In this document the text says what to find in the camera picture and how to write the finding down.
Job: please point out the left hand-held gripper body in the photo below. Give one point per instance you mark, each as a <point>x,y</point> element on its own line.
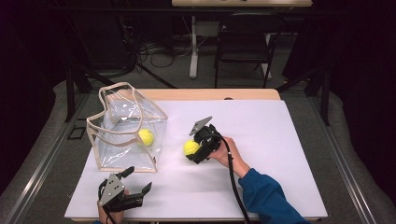
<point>112,189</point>

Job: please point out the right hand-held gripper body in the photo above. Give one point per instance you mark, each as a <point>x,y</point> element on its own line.
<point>209,141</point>

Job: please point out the yellow tennis ball dark mark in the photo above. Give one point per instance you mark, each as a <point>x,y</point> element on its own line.
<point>190,147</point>

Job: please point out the clear plastic bag beige trim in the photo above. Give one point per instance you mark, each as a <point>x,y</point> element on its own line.
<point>124,152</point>

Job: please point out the person's right hand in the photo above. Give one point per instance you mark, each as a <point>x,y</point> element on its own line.
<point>230,155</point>

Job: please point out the person's left hand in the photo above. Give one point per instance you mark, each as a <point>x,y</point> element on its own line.
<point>104,216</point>

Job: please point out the white table sheet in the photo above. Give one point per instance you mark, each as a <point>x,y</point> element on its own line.
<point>264,130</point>

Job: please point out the white desk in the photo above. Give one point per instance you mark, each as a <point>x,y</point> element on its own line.
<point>193,46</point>

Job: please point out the black metal stand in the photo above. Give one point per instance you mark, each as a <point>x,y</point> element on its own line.
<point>325,102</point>
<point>70,93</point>

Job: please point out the black folding chair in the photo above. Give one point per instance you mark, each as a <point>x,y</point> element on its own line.
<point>243,46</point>

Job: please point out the dark curtain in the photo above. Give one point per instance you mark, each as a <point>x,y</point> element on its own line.
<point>21,77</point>
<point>367,77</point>

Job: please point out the black metal crossbar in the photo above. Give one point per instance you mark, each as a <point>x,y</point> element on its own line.
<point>124,9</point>

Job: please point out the aluminium floor rail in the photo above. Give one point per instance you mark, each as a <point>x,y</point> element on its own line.
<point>46,168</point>
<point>342,168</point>

